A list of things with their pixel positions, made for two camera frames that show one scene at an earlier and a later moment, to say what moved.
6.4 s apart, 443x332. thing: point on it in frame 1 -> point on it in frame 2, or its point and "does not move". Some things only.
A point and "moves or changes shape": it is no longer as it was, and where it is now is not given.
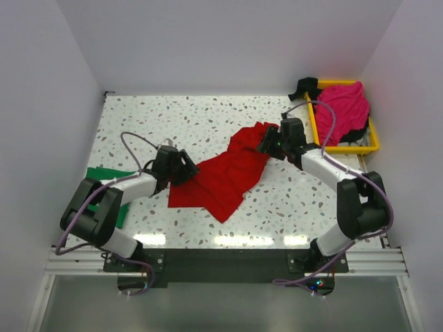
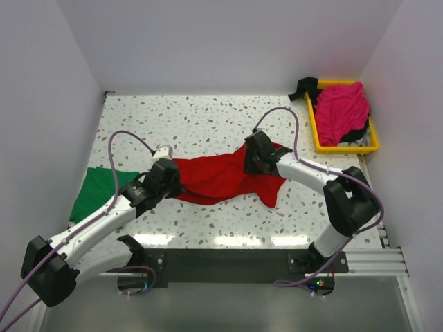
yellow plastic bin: [373, 144] does not move
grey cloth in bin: [365, 140] does not move
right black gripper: [271, 133] -> [248, 167]
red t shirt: [221, 180] moves or changes shape
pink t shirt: [351, 106] does not move
